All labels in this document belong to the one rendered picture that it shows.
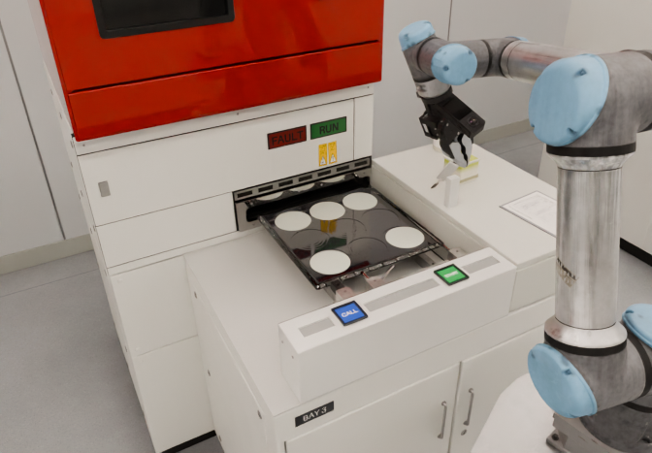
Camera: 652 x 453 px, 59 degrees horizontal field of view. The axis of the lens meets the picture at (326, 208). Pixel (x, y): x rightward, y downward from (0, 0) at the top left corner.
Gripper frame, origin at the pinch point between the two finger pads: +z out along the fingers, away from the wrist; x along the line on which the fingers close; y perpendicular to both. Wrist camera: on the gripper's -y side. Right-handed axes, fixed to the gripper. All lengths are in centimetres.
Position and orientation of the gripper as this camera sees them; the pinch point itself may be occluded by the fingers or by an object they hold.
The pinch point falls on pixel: (466, 163)
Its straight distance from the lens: 141.8
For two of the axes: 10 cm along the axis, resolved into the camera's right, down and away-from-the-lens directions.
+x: -7.7, 5.9, -2.4
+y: -5.0, -3.2, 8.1
